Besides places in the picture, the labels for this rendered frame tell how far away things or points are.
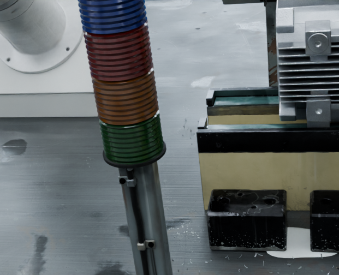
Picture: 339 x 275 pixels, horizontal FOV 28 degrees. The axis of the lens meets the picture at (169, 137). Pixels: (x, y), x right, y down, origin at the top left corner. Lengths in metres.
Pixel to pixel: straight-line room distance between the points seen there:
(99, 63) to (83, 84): 0.67
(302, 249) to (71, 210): 0.35
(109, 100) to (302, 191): 0.41
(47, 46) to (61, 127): 0.16
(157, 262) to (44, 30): 0.64
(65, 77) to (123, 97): 0.69
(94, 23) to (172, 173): 0.52
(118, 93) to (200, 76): 0.80
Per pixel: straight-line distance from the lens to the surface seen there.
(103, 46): 0.61
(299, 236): 0.93
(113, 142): 0.66
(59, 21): 1.31
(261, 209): 0.88
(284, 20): 0.85
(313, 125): 0.92
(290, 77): 0.85
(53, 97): 1.32
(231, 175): 0.96
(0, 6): 1.19
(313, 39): 0.83
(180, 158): 1.13
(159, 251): 0.74
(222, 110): 1.02
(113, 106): 0.64
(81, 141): 1.23
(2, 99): 1.36
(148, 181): 0.69
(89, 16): 0.61
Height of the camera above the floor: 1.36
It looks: 28 degrees down
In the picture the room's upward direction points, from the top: 7 degrees counter-clockwise
